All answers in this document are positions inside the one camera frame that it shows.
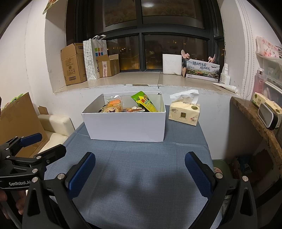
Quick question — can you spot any white foam box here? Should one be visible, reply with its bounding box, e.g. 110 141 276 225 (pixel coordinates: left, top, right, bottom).
163 53 183 75

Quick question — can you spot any yellow tissue pack with tissue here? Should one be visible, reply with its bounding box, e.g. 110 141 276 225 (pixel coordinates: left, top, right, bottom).
168 90 201 126

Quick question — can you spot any small open cardboard box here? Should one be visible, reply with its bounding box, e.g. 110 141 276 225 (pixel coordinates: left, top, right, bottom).
97 54 121 78

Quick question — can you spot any dark window frame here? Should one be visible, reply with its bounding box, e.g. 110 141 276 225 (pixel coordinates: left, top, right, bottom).
66 0 225 74

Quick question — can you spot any blue tablecloth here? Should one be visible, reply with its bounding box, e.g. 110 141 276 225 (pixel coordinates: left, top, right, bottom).
44 104 223 229

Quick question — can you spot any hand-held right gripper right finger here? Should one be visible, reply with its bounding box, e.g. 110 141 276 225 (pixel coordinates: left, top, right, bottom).
185 151 259 229

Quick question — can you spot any brown stone counter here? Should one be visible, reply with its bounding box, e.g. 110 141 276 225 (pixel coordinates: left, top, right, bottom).
230 96 282 181

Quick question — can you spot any beige printed snack packet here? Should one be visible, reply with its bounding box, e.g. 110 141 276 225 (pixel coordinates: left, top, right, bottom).
99 105 122 113

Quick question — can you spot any cream leather seat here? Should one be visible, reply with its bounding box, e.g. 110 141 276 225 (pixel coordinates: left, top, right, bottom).
37 114 73 152

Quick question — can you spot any white tube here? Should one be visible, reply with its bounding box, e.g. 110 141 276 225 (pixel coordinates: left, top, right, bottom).
212 82 238 93

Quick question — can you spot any wall picture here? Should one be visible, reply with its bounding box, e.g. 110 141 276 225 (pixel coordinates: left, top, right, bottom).
42 0 60 15

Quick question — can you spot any dotted white paper bag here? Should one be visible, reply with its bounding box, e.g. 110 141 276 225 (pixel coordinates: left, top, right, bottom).
83 39 100 81

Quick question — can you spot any red white snack packet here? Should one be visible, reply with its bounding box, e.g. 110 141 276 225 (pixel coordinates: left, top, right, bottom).
123 106 146 113

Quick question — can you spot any green yellow snack packet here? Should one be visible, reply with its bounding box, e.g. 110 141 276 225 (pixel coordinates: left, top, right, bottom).
131 91 159 113

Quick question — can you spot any flat cardboard sheet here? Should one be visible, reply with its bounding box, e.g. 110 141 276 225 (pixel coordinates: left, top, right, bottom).
0 92 51 157

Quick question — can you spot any pink floral pouch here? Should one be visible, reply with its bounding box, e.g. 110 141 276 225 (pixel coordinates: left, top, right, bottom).
256 36 282 58

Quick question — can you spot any person's left hand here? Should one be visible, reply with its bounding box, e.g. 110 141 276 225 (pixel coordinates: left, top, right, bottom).
0 189 29 221

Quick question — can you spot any landscape printed carton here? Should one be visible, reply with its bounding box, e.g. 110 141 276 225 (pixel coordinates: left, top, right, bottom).
185 59 221 80

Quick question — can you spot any tall brown cardboard box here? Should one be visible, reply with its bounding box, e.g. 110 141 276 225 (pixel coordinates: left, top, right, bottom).
61 43 88 86

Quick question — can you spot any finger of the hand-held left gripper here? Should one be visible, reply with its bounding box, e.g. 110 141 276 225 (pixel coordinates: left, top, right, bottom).
5 144 67 174
0 133 43 160

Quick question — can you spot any orange snack packet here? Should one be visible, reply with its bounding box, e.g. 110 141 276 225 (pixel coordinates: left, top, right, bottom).
107 97 123 112

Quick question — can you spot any white bag with coloured squares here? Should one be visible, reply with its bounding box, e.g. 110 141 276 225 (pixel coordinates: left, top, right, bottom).
89 35 108 78

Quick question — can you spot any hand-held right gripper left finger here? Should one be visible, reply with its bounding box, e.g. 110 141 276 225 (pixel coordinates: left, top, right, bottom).
22 152 96 229

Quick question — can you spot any green stool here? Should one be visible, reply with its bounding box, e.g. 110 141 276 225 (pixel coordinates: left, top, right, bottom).
211 160 233 179

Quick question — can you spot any white spray bottle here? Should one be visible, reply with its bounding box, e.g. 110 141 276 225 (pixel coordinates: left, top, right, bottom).
220 63 231 85

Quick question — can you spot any white cardboard box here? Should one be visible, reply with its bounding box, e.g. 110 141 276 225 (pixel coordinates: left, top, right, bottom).
81 91 166 142

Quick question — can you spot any white black device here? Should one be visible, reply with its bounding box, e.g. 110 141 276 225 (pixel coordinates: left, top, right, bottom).
258 102 281 130

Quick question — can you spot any clear plastic storage rack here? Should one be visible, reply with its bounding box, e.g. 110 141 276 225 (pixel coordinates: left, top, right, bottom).
253 36 282 102

